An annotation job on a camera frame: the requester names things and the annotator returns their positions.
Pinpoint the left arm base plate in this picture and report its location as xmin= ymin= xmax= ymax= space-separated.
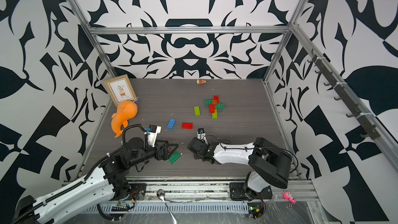
xmin=125 ymin=182 xmax=147 ymax=201

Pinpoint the lime lego brick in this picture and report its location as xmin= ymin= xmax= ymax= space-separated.
xmin=194 ymin=106 xmax=201 ymax=116
xmin=212 ymin=110 xmax=218 ymax=119

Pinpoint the wall hook rack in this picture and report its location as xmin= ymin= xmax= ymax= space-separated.
xmin=310 ymin=54 xmax=380 ymax=140

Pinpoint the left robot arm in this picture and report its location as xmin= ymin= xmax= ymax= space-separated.
xmin=12 ymin=124 xmax=179 ymax=224

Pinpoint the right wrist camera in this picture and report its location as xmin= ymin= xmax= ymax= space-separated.
xmin=197 ymin=128 xmax=208 ymax=144

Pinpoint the small toy figure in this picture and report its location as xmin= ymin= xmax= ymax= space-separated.
xmin=197 ymin=79 xmax=206 ymax=85

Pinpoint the framed plant picture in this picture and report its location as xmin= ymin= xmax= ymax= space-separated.
xmin=104 ymin=75 xmax=138 ymax=107

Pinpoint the red lego brick top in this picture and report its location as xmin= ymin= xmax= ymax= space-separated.
xmin=181 ymin=122 xmax=193 ymax=130

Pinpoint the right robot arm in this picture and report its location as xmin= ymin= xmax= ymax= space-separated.
xmin=188 ymin=138 xmax=293 ymax=201

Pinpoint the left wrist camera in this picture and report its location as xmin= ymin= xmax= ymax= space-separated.
xmin=146 ymin=124 xmax=161 ymax=147

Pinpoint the blue lego brick upper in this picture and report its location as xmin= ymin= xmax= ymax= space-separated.
xmin=167 ymin=118 xmax=176 ymax=129

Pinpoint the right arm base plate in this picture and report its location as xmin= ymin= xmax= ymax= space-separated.
xmin=229 ymin=182 xmax=273 ymax=201

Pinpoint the orange whale plush toy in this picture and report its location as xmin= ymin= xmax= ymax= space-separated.
xmin=111 ymin=101 xmax=138 ymax=139

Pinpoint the pink clip toy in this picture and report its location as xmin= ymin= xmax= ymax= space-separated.
xmin=283 ymin=191 xmax=296 ymax=204

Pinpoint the metal spoon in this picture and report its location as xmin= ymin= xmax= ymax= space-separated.
xmin=157 ymin=189 xmax=178 ymax=224

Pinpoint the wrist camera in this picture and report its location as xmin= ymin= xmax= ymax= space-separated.
xmin=197 ymin=128 xmax=208 ymax=144
xmin=146 ymin=124 xmax=161 ymax=147

